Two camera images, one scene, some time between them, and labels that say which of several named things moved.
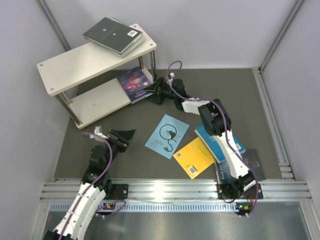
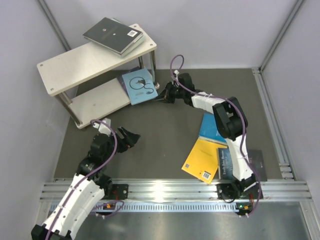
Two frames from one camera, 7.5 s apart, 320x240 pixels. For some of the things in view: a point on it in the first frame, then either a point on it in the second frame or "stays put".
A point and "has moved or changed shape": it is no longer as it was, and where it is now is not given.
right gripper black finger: [156, 86] to [164, 96]
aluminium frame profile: [47, 14] stays put
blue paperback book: [212, 143] has moved or changed shape
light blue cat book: [167, 138] to [140, 86]
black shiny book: [113, 35] stays put
